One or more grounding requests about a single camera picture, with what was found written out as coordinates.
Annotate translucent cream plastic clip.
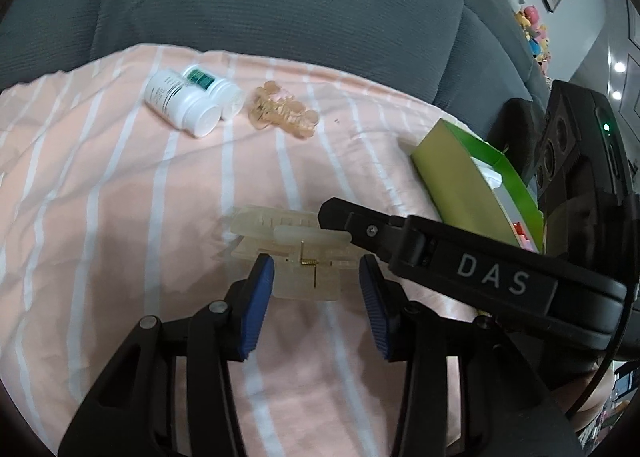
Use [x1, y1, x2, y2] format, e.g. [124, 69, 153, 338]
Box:
[230, 206, 363, 301]

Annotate white bottle green label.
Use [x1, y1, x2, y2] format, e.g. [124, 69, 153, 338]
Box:
[181, 64, 246, 121]

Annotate white bottle black text label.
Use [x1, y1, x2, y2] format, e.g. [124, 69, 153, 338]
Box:
[143, 70, 221, 138]

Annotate person's right hand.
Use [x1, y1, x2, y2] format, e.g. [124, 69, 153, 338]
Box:
[560, 366, 622, 433]

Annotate green cardboard box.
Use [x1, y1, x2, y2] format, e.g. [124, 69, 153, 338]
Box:
[411, 119, 544, 253]

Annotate pink striped cloth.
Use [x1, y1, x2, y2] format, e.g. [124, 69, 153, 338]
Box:
[0, 42, 501, 457]

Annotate grey sofa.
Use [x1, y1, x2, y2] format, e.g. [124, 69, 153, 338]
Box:
[1, 0, 549, 136]

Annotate colourful plush toys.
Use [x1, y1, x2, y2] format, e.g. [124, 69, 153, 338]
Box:
[506, 0, 551, 76]

